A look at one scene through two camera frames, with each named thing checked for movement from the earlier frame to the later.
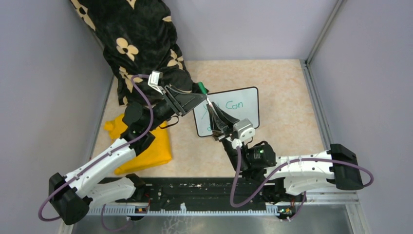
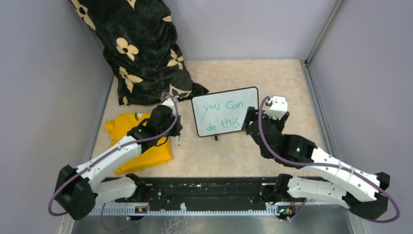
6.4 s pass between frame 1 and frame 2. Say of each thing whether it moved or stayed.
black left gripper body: moved
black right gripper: moved
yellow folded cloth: stayed
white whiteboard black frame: stayed
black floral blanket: stayed
